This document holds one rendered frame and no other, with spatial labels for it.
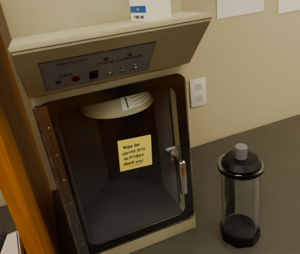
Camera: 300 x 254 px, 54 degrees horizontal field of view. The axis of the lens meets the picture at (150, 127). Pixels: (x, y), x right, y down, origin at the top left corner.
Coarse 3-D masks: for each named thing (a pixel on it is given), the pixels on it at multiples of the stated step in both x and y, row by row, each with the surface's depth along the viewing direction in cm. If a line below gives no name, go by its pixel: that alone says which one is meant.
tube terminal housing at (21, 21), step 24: (0, 0) 47; (24, 0) 48; (48, 0) 50; (72, 0) 51; (96, 0) 52; (120, 0) 54; (24, 24) 50; (48, 24) 51; (72, 24) 52; (96, 24) 54; (168, 72) 62; (48, 96) 55; (144, 240) 78
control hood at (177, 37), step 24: (120, 24) 49; (144, 24) 46; (168, 24) 47; (192, 24) 48; (24, 48) 41; (48, 48) 42; (72, 48) 44; (96, 48) 46; (168, 48) 53; (192, 48) 56; (24, 72) 45; (144, 72) 58
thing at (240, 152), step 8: (240, 144) 68; (232, 152) 71; (240, 152) 67; (248, 152) 70; (224, 160) 69; (232, 160) 68; (240, 160) 68; (248, 160) 67; (256, 160) 67; (232, 168) 66; (240, 168) 66; (248, 168) 65; (256, 168) 66
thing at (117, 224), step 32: (96, 96) 57; (128, 96) 60; (160, 96) 62; (64, 128) 58; (96, 128) 60; (128, 128) 62; (160, 128) 65; (64, 160) 60; (96, 160) 63; (160, 160) 68; (96, 192) 65; (128, 192) 69; (160, 192) 72; (192, 192) 76; (96, 224) 69; (128, 224) 72; (160, 224) 76
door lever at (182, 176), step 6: (174, 150) 69; (174, 156) 68; (180, 162) 65; (180, 168) 65; (180, 174) 66; (180, 180) 67; (186, 180) 67; (180, 186) 68; (186, 186) 68; (180, 192) 69; (186, 192) 68
